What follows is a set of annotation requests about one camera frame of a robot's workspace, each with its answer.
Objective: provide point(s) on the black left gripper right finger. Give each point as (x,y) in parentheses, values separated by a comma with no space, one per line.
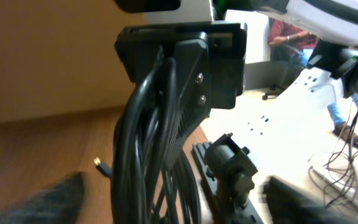
(288,205)

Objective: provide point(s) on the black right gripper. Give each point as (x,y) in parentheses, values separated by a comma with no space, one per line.
(200,60)

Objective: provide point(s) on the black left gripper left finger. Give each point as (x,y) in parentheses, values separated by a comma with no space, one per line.
(56,204)

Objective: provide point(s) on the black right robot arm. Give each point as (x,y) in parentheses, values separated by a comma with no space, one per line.
(334,22)

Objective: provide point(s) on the black clamp mount on table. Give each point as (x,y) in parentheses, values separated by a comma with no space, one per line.
(226,171)

